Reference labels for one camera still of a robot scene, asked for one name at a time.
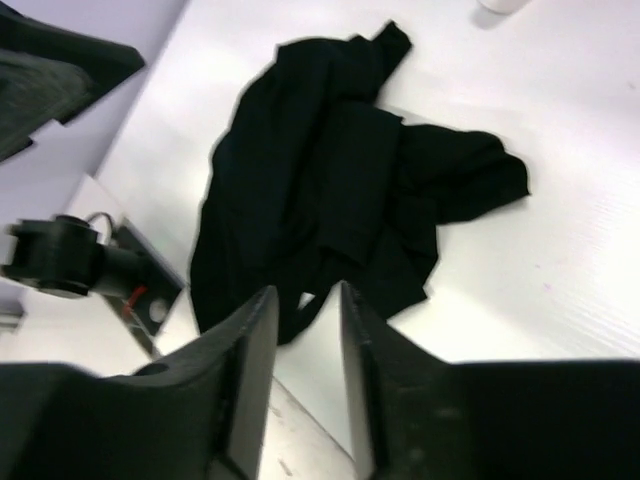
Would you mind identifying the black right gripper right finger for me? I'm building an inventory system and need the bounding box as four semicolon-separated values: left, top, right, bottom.
340;284;639;479

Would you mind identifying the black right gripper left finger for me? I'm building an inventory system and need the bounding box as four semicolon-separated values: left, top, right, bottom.
1;287;278;479

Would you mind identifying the black t shirt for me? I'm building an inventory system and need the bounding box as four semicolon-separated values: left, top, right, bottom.
189;22;529;345

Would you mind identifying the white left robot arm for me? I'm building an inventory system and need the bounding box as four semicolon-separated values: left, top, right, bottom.
1;4;145;298

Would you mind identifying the white clothes rack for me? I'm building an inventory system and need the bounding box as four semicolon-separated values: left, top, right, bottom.
479;0;530;15

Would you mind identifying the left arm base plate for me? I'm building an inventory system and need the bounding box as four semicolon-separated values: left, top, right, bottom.
103;219;186;359

